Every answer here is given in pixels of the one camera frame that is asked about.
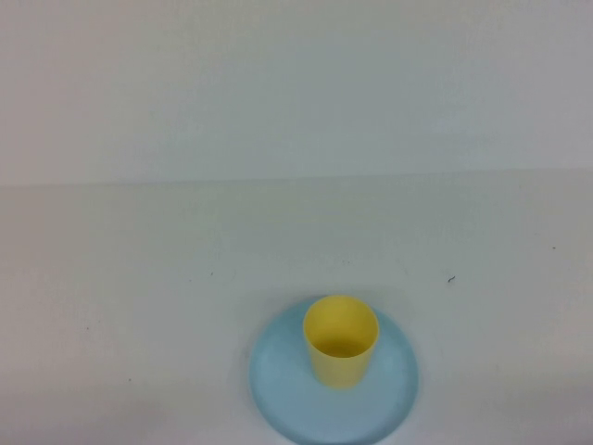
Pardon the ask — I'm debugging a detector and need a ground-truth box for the yellow plastic cup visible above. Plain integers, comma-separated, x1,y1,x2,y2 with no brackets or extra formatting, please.
303,294,382,391

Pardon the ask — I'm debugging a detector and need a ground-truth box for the light blue round plate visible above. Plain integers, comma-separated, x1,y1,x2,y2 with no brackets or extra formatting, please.
248,296,420,445

